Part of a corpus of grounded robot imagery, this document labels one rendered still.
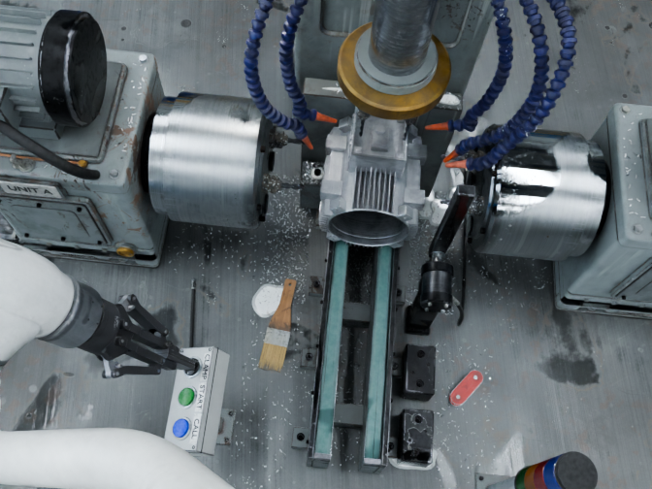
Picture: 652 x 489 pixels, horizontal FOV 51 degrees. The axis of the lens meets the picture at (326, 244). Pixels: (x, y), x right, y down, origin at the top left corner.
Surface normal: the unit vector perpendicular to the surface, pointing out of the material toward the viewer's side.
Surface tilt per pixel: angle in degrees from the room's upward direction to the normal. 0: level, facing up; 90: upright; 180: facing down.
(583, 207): 35
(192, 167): 40
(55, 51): 23
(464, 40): 90
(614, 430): 0
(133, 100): 0
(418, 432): 0
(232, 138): 9
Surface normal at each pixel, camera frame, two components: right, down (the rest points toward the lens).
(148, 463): -0.24, -0.76
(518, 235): -0.07, 0.70
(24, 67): -0.03, 0.28
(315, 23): -0.09, 0.91
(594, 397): 0.04, -0.41
